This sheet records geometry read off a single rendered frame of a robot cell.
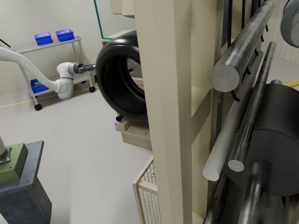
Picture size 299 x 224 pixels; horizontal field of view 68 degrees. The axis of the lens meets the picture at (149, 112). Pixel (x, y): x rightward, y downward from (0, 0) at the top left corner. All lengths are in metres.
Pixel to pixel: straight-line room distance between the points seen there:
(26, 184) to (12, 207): 0.40
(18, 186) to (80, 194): 0.79
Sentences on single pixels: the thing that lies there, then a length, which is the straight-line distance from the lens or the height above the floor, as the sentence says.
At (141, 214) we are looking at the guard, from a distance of 1.18.
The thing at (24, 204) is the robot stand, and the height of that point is 0.35.
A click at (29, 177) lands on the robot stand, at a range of 1.81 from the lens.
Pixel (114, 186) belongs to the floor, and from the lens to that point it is 2.36.
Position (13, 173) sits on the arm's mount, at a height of 0.71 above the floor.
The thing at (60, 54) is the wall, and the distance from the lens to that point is 4.85.
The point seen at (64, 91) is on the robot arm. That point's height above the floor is 1.07.
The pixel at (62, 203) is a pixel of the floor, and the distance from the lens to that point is 2.42.
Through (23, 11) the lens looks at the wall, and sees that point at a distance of 4.79.
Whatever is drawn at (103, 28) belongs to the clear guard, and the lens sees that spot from 2.26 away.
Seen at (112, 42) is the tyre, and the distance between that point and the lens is 1.36.
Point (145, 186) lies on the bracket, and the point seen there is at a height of 0.98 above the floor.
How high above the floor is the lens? 1.76
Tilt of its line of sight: 32 degrees down
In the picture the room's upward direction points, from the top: 7 degrees counter-clockwise
